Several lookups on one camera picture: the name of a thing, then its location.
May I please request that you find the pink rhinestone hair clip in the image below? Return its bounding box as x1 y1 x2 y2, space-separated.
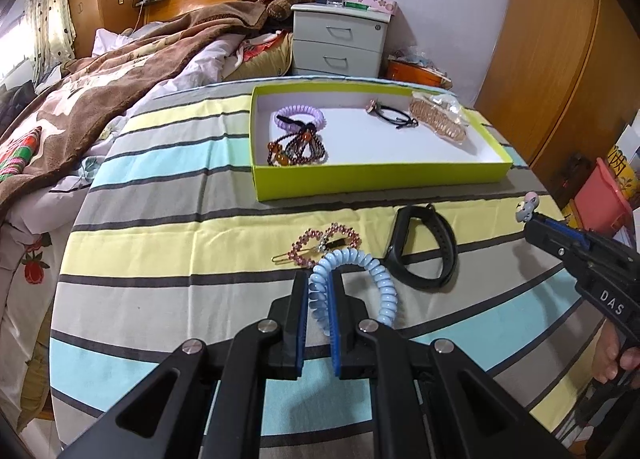
271 223 361 269

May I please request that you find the grey two-drawer nightstand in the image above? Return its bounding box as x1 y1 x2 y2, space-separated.
292 4 390 78

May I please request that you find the brown fleece blanket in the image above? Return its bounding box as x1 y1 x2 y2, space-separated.
1 0 267 214

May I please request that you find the pink floral box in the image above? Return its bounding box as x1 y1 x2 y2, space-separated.
340 0 397 16

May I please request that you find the black smart wristband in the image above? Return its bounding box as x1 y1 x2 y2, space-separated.
383 204 459 291

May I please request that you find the orange storage box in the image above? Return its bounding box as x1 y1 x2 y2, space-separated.
386 60 452 89

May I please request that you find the pink transparent claw clip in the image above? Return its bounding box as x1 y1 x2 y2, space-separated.
409 92 469 145

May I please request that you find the right hand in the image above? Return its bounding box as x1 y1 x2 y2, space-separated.
591 320 640 389

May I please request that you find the dotted window curtain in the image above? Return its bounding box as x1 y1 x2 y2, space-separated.
25 0 76 84

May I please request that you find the pink plastic basket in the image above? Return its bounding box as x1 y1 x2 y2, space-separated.
574 158 632 237

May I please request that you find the small pink hair clip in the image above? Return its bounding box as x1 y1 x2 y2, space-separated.
515 191 540 223

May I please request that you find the lime green cardboard box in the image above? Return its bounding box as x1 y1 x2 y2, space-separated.
250 77 512 201

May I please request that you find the black elastic hair tie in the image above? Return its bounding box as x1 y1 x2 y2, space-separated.
368 98 420 131

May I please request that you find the blue spiral hair tie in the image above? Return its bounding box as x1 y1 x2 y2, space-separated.
307 247 399 338

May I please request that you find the dark red beaded bracelet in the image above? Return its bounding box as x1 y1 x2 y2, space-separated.
264 121 329 168

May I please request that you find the yellow pillow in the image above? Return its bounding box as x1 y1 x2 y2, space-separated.
222 31 293 82

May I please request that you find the purple spiral hair tie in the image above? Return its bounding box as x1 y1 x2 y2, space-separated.
273 104 328 133

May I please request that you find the striped tablecloth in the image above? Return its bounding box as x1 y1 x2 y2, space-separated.
50 82 602 445

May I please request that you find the wooden wardrobe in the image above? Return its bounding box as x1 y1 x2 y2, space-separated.
475 0 639 188

